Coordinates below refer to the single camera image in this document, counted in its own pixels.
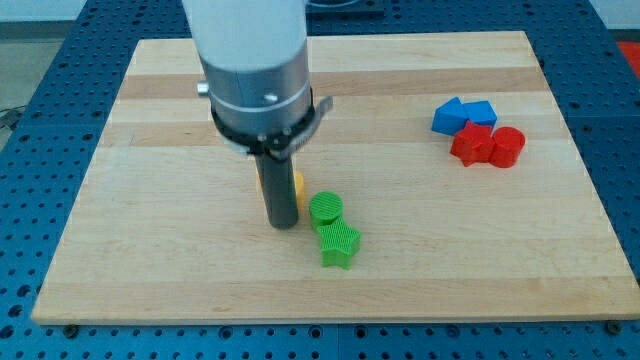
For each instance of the green cylinder block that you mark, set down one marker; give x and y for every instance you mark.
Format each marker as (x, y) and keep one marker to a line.
(325, 208)

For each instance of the blue triangular block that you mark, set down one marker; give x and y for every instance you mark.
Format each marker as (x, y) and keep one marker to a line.
(450, 118)

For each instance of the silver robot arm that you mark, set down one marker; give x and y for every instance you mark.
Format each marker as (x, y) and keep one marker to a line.
(254, 57)

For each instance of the blue cube block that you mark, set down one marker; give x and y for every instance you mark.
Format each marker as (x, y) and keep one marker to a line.
(481, 113)

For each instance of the green star block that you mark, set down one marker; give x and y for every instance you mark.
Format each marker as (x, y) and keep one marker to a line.
(339, 243)

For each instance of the red star block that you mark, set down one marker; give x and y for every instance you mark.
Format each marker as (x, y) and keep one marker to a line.
(473, 144)

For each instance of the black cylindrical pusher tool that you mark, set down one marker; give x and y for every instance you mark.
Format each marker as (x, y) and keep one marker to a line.
(278, 190)

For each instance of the red cylinder block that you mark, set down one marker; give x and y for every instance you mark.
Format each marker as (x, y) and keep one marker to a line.
(508, 144)

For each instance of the wooden board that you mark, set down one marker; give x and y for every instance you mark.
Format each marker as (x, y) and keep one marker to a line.
(169, 228)

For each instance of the yellow block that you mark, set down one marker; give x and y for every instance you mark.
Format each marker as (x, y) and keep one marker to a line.
(298, 184)

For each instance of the black ring clamp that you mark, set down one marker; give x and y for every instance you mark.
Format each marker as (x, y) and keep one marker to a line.
(280, 140)

